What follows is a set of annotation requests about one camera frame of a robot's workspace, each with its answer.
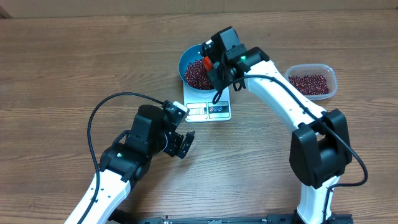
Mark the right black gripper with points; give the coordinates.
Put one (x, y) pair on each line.
(216, 81)

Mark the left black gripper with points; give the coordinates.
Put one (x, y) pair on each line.
(173, 149)

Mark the red scoop with blue handle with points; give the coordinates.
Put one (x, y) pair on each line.
(207, 63)

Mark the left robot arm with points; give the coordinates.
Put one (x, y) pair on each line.
(128, 159)

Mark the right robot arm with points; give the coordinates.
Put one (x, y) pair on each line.
(319, 148)

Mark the red beans in bowl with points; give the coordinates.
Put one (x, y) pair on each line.
(196, 76)

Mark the white digital kitchen scale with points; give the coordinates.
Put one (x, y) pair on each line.
(201, 108)

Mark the blue metal bowl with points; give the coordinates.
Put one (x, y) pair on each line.
(189, 56)

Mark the red adzuki beans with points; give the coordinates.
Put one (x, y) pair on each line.
(310, 84)

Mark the clear plastic food container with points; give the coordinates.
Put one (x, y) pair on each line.
(312, 69)

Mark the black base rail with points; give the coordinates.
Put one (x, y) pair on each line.
(121, 217)

